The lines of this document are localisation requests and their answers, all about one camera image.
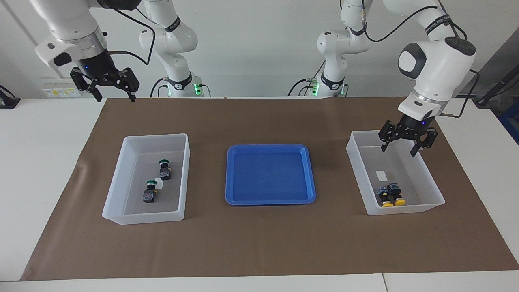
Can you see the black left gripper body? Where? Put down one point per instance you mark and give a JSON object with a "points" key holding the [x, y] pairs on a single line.
{"points": [[409, 129]]}

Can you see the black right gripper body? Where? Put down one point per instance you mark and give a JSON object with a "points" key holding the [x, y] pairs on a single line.
{"points": [[95, 68]]}

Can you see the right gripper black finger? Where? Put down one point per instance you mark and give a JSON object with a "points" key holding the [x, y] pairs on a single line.
{"points": [[132, 95], [97, 91]]}

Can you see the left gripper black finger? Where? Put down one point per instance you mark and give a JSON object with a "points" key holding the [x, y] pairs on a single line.
{"points": [[417, 149], [385, 145]]}

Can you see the yellow push button switch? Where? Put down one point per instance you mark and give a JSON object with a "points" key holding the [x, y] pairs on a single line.
{"points": [[397, 194], [383, 196]]}

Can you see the green push button switch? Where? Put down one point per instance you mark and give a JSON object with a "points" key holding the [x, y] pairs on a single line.
{"points": [[165, 172], [149, 194]]}

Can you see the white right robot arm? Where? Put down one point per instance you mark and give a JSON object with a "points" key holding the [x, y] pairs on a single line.
{"points": [[69, 20]]}

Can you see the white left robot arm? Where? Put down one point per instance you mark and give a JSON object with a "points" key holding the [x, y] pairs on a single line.
{"points": [[442, 69]]}

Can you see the white paper label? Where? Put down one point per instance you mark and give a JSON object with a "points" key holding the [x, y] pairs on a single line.
{"points": [[160, 185], [381, 175]]}

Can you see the translucent white plastic box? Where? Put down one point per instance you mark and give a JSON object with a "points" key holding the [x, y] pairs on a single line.
{"points": [[121, 190], [365, 178]]}

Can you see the black desk device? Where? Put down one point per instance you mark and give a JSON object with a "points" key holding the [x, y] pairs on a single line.
{"points": [[8, 100]]}

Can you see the black tripod pole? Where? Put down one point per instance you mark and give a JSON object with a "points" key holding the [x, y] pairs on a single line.
{"points": [[496, 87]]}

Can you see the blue plastic crate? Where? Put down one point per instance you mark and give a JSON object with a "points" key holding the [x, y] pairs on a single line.
{"points": [[511, 121]]}

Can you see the blue plastic tray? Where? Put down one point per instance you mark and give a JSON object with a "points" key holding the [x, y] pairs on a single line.
{"points": [[269, 174]]}

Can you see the brown paper table mat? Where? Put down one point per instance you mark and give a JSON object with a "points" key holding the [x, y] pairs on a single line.
{"points": [[259, 243]]}

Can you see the white wall socket panel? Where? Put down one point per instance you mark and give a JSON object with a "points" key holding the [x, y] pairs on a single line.
{"points": [[56, 91]]}

